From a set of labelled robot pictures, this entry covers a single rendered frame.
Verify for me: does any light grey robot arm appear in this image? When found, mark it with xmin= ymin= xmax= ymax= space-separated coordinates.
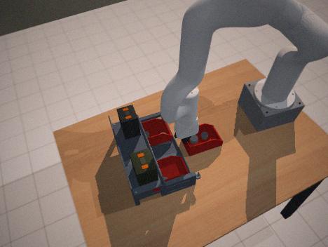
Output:
xmin=160 ymin=0 xmax=328 ymax=125

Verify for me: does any olive green tool case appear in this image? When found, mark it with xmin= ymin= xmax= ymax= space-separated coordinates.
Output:
xmin=130 ymin=148 xmax=158 ymax=186

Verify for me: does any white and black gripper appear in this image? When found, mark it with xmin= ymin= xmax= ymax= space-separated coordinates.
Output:
xmin=174 ymin=117 xmax=199 ymax=145

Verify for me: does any red bin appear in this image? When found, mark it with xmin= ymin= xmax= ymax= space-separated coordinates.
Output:
xmin=182 ymin=123 xmax=222 ymax=156
xmin=157 ymin=156 xmax=189 ymax=182
xmin=142 ymin=118 xmax=172 ymax=147

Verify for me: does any dark grey tool case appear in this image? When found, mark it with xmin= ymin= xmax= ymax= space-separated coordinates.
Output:
xmin=116 ymin=105 xmax=141 ymax=140

